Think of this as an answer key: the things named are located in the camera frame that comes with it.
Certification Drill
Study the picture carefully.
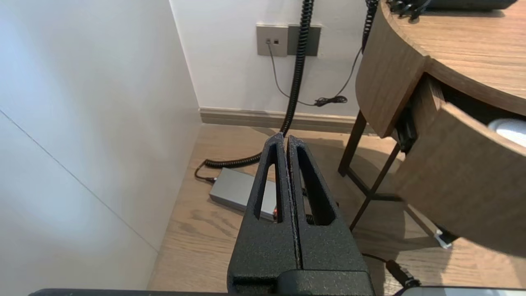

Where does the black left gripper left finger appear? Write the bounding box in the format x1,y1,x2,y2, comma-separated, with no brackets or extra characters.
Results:
227,133,301,296

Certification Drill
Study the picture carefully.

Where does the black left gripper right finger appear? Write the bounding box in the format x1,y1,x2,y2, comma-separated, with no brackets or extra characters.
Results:
287,135,369,273

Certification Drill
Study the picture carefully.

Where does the curved front wooden drawer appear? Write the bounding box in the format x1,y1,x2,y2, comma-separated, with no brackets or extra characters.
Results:
392,74,526,257

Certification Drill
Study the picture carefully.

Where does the white round puck device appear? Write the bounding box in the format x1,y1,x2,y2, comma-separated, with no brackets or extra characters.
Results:
488,118,526,148

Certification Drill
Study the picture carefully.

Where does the silver grey robot base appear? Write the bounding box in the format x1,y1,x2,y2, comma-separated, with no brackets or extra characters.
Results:
392,287,526,296

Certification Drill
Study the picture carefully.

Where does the black metal drawer slide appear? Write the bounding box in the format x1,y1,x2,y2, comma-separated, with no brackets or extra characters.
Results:
395,105,419,153

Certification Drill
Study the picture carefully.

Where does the grey power adapter box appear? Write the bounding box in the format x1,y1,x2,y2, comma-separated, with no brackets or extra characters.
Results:
209,168,278,222

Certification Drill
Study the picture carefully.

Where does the white table foot pad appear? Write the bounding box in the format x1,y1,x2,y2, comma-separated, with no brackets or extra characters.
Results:
435,229,452,250

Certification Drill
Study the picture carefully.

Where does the brown wooden baseboard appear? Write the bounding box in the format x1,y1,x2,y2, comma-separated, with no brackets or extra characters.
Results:
199,108,374,134

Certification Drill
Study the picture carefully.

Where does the thin black phone line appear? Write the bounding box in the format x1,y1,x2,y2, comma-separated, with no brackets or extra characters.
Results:
267,40,363,107

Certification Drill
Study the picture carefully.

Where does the round wooden bedside table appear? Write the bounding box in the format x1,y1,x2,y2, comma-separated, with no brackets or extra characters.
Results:
337,0,526,249

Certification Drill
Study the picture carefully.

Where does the black coiled power cable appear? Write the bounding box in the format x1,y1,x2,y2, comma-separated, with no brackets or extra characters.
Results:
194,0,315,183

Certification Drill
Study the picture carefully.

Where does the dark grey blank wall plate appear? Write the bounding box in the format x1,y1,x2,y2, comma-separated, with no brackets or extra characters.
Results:
287,25,322,57

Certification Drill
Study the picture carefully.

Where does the small grey wall jack plate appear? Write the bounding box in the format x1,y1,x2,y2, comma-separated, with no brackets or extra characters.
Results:
256,24,289,57

